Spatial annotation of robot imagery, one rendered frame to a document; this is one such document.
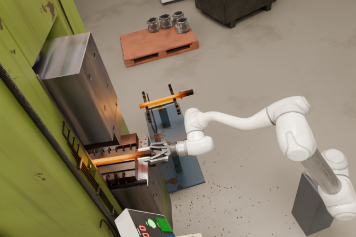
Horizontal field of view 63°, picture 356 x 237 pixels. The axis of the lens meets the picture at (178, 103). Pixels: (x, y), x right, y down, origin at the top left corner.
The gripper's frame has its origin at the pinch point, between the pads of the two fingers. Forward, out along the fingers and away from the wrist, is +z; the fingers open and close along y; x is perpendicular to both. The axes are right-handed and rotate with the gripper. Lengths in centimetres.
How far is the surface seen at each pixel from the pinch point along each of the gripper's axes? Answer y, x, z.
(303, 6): 313, -100, -232
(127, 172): -9.2, -1.6, 9.7
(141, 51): 246, -87, 26
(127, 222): -49, 20, 2
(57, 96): -17, 68, 17
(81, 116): -17, 56, 13
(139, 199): -16.1, -22.1, 7.7
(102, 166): -3.1, -0.6, 24.7
